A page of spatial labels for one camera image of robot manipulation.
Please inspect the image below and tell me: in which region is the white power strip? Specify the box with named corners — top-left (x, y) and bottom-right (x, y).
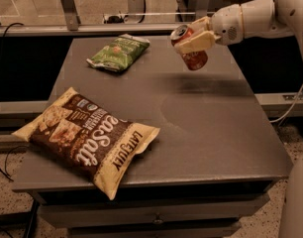
top-left (103, 14), bottom-right (128, 24)

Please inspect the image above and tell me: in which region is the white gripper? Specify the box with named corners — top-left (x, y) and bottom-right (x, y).
top-left (174, 4), bottom-right (244, 54)

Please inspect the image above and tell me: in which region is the drawer knob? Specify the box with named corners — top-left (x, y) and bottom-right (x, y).
top-left (152, 216), bottom-right (163, 225)

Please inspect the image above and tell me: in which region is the white cable on right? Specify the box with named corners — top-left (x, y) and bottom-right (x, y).
top-left (269, 77), bottom-right (303, 124)

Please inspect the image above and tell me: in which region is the grey cabinet with drawers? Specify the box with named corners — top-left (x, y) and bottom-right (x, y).
top-left (14, 36), bottom-right (292, 238)

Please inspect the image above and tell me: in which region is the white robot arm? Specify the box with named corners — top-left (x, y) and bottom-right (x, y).
top-left (174, 0), bottom-right (303, 238)

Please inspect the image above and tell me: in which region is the green chip bag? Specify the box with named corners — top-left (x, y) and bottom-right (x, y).
top-left (86, 34), bottom-right (151, 72)

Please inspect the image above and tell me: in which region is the brown yellow chip bag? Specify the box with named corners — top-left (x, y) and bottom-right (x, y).
top-left (14, 88), bottom-right (159, 199)

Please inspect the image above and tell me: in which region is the metal railing frame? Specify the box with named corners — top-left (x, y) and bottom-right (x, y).
top-left (0, 0), bottom-right (212, 37)

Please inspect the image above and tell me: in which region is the red coke can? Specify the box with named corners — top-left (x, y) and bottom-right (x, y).
top-left (170, 25), bottom-right (208, 70)

